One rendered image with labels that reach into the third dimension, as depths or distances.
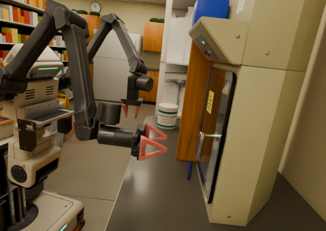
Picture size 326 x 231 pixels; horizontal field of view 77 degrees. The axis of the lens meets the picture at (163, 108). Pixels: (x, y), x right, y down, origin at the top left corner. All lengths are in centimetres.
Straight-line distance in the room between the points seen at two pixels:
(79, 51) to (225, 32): 45
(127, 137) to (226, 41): 37
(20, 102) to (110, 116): 64
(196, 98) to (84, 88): 47
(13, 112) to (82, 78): 65
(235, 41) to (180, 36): 139
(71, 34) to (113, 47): 483
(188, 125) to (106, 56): 482
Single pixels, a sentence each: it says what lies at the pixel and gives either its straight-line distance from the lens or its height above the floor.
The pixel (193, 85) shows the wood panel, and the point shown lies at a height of 130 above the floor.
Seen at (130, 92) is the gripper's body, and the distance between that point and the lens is 98.
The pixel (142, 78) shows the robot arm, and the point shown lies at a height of 130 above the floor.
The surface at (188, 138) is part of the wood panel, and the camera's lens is 97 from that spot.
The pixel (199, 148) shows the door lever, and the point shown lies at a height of 116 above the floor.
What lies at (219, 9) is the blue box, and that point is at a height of 157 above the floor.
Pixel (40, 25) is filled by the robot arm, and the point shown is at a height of 146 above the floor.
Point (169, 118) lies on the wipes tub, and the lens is 133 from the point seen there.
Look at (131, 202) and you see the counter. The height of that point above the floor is 94.
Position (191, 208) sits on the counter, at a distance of 75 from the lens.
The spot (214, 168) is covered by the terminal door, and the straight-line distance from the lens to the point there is 63.
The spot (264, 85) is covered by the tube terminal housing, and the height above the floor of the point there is 137.
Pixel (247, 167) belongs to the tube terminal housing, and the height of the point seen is 114.
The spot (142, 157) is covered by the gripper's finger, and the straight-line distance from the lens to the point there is 59.
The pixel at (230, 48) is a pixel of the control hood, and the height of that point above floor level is 145.
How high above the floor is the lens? 142
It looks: 15 degrees down
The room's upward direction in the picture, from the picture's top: 6 degrees clockwise
